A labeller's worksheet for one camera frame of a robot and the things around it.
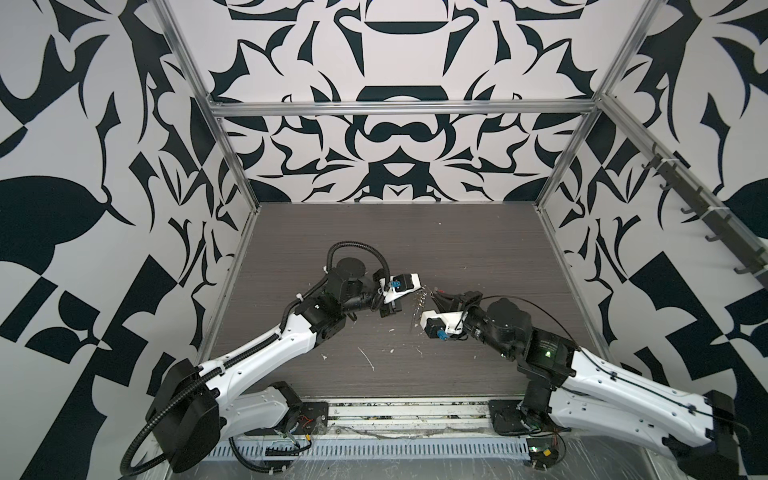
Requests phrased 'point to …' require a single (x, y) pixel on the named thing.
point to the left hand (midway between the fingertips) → (418, 273)
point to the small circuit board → (543, 452)
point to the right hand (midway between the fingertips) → (439, 288)
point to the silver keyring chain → (420, 306)
